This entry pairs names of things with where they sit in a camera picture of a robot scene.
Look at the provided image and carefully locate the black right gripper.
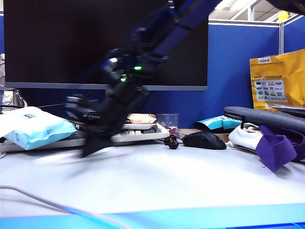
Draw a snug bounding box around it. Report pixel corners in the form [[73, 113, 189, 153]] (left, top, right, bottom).
[[65, 85, 151, 158]]

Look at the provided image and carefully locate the yellow printed envelope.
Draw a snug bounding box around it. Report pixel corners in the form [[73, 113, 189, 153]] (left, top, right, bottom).
[[249, 49, 305, 112]]

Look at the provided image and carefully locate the black cable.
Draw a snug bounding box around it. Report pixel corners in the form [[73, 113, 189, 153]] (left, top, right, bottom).
[[37, 90, 96, 108]]

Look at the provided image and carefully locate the grey laptop sleeve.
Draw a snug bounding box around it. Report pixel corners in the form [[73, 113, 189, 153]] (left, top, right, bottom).
[[223, 106, 305, 137]]

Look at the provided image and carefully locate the black computer monitor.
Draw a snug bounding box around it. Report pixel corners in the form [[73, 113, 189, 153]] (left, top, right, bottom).
[[3, 0, 208, 92]]

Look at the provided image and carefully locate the white cloth bag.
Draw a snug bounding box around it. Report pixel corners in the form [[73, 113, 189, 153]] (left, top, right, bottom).
[[228, 123, 265, 152]]

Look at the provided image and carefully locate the clear plastic box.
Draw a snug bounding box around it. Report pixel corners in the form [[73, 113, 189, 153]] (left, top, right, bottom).
[[156, 113, 179, 131]]

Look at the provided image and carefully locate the purple cloth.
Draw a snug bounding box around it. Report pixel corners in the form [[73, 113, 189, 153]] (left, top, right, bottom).
[[255, 125, 305, 173]]

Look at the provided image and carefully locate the blue wet wipes pack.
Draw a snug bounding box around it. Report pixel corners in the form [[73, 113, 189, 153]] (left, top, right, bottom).
[[0, 106, 78, 151]]

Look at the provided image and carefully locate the small blue white packet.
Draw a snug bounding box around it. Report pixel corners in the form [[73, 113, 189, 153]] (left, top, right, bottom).
[[194, 115, 243, 132]]

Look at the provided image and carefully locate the gold plastic cherry tray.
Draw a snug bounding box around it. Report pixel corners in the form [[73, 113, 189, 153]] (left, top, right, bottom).
[[121, 113, 159, 131]]

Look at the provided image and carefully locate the yellow rubber duck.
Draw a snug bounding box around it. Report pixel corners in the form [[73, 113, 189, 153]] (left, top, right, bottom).
[[277, 10, 290, 23]]

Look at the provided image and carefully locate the white grey keyboard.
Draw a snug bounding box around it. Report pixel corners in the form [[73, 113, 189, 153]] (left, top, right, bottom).
[[0, 124, 170, 153]]

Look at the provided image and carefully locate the white cable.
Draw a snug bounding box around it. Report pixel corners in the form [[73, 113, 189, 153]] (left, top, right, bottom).
[[0, 185, 129, 229]]

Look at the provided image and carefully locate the black computer mouse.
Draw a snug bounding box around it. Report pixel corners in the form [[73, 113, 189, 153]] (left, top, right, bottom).
[[182, 130, 227, 151]]

